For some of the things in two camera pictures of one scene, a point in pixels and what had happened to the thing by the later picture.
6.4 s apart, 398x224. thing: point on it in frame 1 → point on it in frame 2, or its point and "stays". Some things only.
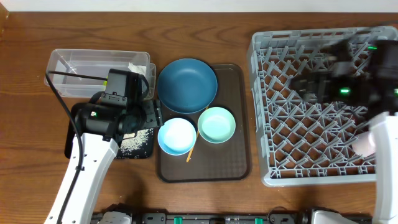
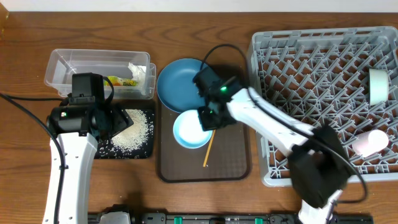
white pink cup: [364, 144] stays
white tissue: [141, 70] stays
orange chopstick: [196, 137] → [209, 149]
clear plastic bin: [83, 73] stays
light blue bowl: [176, 137] → [188, 130]
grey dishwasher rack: [300, 142] stays
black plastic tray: [139, 146] stays
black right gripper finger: [308, 96] → [211, 121]
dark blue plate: [187, 86] stays
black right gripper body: [346, 91] → [225, 121]
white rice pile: [141, 139] stays
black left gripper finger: [153, 109] → [119, 121]
